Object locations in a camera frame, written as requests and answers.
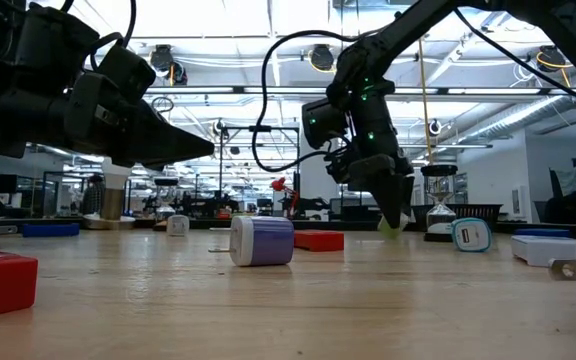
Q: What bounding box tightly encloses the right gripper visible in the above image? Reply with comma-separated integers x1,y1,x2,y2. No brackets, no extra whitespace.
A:
325,144,418,231

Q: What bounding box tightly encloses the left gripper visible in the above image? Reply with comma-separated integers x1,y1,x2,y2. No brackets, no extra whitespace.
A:
0,72,216,173

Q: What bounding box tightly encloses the white sand hourglass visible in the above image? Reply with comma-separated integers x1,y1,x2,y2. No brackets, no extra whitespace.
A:
420,164,459,244

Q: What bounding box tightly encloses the blue box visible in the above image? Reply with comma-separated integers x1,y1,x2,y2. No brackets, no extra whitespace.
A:
21,223,81,239
515,228,573,239

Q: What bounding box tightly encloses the white box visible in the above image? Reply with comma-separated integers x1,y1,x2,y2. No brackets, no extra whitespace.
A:
510,235,576,268

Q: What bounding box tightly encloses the white light bulb on base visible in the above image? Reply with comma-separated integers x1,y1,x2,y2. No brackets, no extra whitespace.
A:
83,157,137,231

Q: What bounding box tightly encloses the person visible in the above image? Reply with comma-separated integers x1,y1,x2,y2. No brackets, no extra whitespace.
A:
81,174,105,216
545,189,576,225

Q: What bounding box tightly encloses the black plastic basket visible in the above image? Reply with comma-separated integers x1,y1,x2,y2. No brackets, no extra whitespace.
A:
411,203,504,232

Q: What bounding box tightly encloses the white building pillar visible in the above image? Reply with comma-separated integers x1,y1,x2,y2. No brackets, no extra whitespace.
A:
299,144,340,214

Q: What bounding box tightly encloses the red desk lamp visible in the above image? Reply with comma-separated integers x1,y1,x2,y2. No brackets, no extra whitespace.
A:
269,177,302,220

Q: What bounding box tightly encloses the black table frame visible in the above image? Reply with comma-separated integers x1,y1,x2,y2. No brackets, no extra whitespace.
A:
0,217,576,234

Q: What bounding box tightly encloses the teal and white wall charger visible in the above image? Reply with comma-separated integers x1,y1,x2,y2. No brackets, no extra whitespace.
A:
450,217,493,254

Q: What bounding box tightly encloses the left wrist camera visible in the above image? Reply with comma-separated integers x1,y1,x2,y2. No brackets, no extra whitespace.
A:
92,43,158,106

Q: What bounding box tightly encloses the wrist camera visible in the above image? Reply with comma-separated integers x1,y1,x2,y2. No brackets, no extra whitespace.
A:
300,96,350,151
92,43,158,106

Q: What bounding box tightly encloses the black ceiling cable reel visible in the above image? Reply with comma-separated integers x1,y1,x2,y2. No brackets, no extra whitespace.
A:
309,43,336,72
537,44,567,74
148,44,189,87

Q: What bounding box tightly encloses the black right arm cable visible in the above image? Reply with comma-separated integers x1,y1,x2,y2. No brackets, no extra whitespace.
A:
251,7,576,174

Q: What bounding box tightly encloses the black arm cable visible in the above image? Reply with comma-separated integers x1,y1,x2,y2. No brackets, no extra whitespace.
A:
60,0,138,71
251,7,576,174

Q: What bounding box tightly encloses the black gantry frame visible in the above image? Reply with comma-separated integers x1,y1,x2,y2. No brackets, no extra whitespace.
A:
217,124,302,220

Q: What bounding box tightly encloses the yellow cable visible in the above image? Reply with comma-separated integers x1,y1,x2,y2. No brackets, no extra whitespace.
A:
417,37,433,166

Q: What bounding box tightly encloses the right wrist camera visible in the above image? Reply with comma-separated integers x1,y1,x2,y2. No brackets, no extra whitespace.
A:
300,96,350,151

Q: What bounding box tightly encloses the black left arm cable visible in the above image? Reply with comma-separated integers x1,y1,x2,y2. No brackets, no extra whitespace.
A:
60,0,138,71

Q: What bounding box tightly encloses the black hanging cable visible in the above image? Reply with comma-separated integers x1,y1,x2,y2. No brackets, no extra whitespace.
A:
337,0,345,209
356,0,364,206

